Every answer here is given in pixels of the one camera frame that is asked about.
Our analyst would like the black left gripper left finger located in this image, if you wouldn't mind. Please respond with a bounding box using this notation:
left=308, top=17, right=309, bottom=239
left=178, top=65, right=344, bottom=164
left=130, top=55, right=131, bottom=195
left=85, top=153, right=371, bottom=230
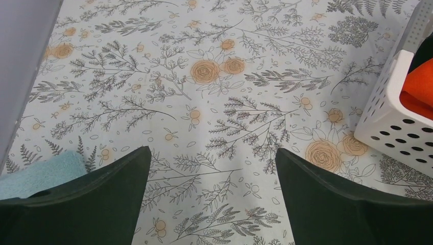
left=1, top=146, right=152, bottom=244

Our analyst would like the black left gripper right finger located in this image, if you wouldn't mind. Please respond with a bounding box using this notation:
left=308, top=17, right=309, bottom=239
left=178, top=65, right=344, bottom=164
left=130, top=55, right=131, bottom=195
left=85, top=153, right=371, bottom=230
left=275, top=148, right=432, bottom=244

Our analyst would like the light blue towel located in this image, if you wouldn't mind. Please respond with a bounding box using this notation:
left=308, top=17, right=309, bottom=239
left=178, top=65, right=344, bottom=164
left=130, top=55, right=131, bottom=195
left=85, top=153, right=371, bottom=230
left=1, top=151, right=87, bottom=200

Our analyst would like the white perforated plastic basket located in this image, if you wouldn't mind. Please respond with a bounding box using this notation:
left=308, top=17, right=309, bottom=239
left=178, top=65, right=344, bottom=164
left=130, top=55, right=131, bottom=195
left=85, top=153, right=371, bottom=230
left=354, top=50, right=432, bottom=177

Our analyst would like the orange cloth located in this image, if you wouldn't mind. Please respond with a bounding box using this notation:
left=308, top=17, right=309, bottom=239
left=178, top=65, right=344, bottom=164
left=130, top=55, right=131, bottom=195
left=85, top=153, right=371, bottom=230
left=399, top=59, right=432, bottom=120

